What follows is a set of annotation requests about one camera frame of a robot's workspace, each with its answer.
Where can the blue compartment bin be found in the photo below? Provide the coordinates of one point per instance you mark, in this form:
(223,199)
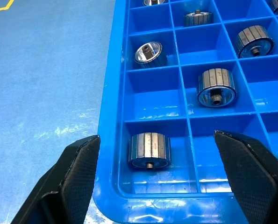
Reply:
(110,93)

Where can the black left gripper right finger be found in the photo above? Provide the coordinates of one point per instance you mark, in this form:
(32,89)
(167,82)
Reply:
(255,182)

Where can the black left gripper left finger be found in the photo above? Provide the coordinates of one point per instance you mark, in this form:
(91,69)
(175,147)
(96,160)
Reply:
(71,186)

